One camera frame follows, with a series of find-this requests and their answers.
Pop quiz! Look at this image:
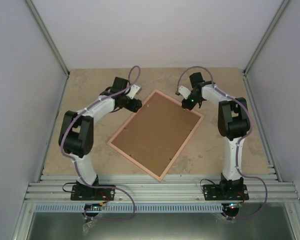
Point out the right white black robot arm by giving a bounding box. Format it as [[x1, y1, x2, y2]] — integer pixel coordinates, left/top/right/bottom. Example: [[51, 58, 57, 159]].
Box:
[[177, 72, 251, 201]]

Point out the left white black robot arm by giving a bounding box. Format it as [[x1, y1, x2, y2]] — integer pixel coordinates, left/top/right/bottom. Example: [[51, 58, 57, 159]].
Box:
[[58, 77, 142, 202]]

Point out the left controller circuit board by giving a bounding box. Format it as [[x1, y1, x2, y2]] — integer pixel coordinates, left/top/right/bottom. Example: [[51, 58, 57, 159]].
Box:
[[83, 201, 107, 212]]

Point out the controller circuit board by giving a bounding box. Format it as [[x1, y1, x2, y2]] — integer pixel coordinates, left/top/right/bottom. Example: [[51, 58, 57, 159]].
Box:
[[83, 201, 107, 212], [224, 201, 243, 209]]

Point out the right controller circuit board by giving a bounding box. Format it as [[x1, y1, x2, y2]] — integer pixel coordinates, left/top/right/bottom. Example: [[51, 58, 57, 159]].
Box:
[[224, 201, 243, 209]]

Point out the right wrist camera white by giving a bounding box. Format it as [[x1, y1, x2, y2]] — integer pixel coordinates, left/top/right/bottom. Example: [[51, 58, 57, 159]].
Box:
[[175, 85, 191, 100]]

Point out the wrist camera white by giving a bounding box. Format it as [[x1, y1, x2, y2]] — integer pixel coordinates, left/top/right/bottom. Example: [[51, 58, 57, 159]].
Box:
[[175, 85, 191, 100], [127, 84, 142, 99]]

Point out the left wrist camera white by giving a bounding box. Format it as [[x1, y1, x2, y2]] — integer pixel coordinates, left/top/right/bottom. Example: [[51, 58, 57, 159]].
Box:
[[127, 84, 142, 99]]

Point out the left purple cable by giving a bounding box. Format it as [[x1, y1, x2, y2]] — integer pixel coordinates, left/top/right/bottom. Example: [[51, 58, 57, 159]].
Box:
[[60, 65, 137, 222]]

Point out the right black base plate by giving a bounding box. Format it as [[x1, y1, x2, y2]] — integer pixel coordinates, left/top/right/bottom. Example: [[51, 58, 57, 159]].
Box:
[[201, 184, 250, 201]]

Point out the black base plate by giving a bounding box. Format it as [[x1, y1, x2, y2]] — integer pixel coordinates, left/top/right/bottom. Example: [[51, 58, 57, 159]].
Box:
[[70, 183, 116, 201], [201, 184, 250, 201]]

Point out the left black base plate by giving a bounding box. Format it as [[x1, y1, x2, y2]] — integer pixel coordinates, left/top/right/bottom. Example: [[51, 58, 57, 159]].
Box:
[[70, 183, 116, 201]]

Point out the aluminium rail base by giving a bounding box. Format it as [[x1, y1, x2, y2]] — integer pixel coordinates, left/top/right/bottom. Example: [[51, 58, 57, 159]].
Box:
[[24, 166, 300, 203]]

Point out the right aluminium corner post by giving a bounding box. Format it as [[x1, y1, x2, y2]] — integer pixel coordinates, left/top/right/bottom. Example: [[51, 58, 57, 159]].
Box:
[[242, 0, 292, 77]]

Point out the aluminium corner post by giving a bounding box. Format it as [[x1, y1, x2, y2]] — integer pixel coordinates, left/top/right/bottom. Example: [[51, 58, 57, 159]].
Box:
[[24, 0, 70, 78], [242, 0, 292, 77]]

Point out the left aluminium corner post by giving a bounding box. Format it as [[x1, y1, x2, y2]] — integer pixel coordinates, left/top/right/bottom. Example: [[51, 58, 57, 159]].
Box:
[[24, 0, 70, 78]]

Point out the slotted grey cable duct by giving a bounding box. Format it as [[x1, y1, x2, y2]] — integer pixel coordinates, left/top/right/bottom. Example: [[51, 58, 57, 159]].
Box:
[[35, 203, 223, 213]]

